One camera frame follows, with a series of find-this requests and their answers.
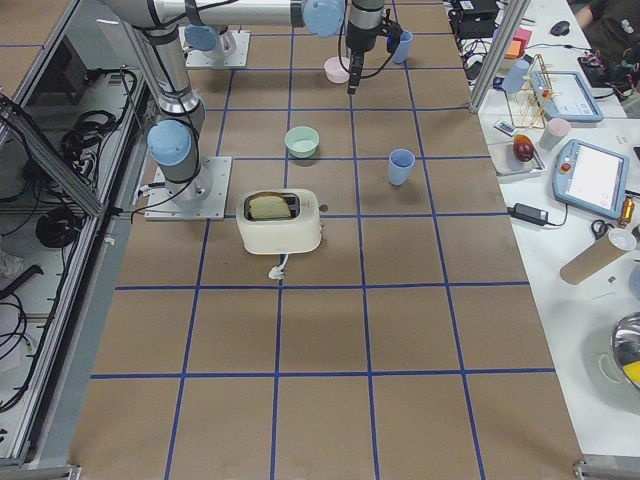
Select orange sticky notes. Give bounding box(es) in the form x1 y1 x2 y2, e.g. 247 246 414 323
504 28 532 60

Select far teach pendant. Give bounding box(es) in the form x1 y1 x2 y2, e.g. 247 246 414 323
529 71 604 123

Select cream toaster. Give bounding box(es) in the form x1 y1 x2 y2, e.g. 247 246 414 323
236 189 322 255

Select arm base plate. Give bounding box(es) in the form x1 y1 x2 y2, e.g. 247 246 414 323
179 25 250 70
144 156 232 221

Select black computer mouse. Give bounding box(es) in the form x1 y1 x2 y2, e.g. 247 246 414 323
549 20 571 37

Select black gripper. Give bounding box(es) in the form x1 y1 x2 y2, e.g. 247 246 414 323
346 0 384 95

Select black power adapter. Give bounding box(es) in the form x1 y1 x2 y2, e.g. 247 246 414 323
507 203 548 226

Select aluminium frame post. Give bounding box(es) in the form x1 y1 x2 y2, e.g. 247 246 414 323
468 0 530 113

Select blue cup on rack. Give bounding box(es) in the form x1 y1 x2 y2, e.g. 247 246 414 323
501 60 529 94

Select blue cup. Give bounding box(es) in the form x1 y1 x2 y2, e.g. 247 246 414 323
501 60 529 94
392 30 413 64
388 148 415 186

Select bread slice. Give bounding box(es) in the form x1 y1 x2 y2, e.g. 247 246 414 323
248 193 291 220

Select near teach pendant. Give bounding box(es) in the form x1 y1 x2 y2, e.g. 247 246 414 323
552 139 630 219

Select teach pendant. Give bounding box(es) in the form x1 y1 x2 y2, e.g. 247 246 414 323
552 139 630 219
529 71 604 123

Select steel mixing bowl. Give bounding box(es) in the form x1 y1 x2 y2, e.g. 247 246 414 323
611 312 639 391

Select red apple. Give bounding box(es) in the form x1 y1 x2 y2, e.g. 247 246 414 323
512 134 535 162

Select white toaster cable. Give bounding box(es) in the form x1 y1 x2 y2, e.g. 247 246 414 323
268 253 290 281

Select gold wire cup rack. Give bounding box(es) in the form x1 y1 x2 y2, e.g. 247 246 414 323
506 54 554 130

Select metal tray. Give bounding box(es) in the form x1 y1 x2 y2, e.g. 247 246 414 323
489 141 547 180

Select small remote control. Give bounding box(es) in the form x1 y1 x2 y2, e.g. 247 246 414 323
493 120 517 137

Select grey cup on table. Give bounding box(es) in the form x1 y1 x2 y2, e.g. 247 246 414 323
538 118 572 151

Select green bowl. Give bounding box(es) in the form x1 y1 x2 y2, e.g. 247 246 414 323
284 126 320 158

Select pink bowl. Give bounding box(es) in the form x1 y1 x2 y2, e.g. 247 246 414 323
324 56 350 84

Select cardboard tube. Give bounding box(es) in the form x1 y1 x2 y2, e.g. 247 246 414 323
559 228 637 285

